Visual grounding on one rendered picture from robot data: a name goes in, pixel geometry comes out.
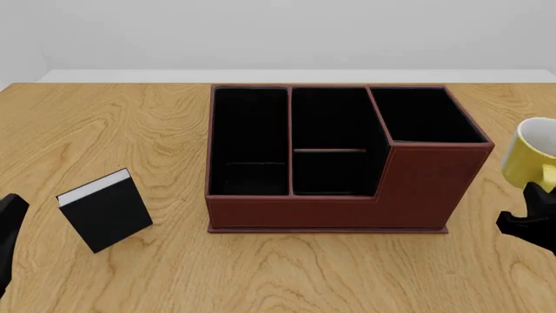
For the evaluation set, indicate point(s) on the black book with white pages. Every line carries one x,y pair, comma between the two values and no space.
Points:
106,212

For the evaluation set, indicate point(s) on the yellow and white mug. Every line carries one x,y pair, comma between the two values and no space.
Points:
519,163

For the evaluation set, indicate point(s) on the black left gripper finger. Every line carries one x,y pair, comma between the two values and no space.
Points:
9,225

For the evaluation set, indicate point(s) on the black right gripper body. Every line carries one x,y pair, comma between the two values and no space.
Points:
536,233

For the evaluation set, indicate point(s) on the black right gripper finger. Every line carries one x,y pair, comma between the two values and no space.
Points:
540,203

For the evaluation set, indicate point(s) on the red-brown desk caddy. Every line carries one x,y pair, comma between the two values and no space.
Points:
417,189

